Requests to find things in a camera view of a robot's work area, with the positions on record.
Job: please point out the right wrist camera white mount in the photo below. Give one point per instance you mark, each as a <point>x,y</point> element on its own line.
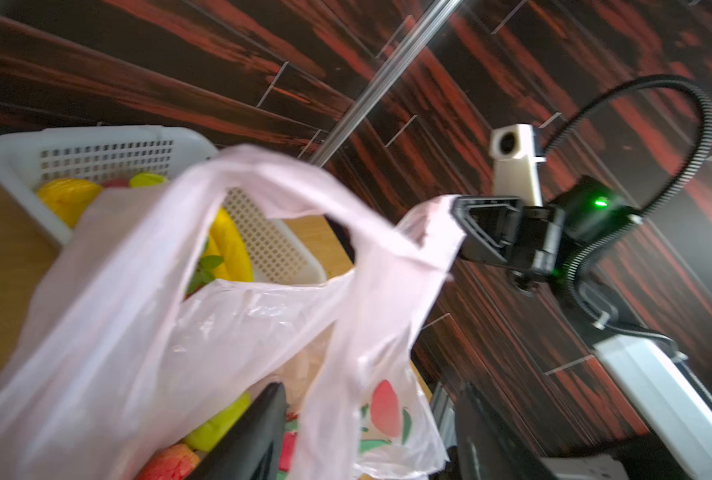
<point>514,152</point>

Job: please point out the pink plastic bag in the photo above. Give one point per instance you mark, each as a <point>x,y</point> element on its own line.
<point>116,360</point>

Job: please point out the red fake apple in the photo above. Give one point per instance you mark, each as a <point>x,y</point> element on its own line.
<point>176,462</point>

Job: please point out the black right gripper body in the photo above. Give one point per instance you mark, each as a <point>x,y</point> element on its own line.
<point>566,238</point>

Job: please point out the red green fake dragon fruit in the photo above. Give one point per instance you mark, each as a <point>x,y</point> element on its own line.
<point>288,445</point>

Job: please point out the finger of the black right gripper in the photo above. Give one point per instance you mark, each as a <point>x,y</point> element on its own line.
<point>491,225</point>

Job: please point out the green fake pear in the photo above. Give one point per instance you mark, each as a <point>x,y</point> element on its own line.
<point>205,437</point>

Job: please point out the yellow fake banana bunch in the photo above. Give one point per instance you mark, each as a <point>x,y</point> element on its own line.
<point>225,256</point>

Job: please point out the white perforated plastic basket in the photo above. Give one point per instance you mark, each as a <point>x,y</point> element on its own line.
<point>143,156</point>

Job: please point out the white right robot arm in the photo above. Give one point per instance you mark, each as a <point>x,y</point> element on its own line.
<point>648,366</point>

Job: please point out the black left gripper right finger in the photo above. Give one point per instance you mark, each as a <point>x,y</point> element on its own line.
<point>487,447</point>

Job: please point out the small yellow fake fruit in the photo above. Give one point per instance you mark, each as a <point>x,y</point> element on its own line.
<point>68,198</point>

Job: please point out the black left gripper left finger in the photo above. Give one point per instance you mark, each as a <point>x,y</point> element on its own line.
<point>252,448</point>

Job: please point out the light green fake fruit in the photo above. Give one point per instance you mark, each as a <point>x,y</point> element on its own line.
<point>146,179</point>

